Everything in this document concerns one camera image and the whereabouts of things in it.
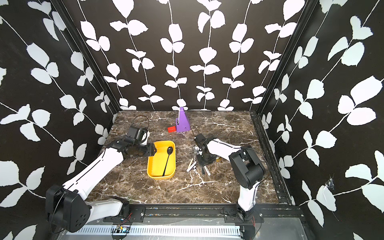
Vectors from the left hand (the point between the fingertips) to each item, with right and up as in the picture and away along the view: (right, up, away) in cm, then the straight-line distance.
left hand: (153, 148), depth 83 cm
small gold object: (+34, -1, -22) cm, 40 cm away
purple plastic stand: (+14, +15, +21) cm, 30 cm away
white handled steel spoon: (+21, -13, +7) cm, 26 cm away
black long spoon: (+7, -4, +13) cm, 15 cm away
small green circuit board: (-11, -37, -12) cm, 40 cm away
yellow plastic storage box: (+3, -12, +8) cm, 15 cm away
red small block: (+6, +10, +25) cm, 28 cm away
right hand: (+28, -10, +9) cm, 31 cm away
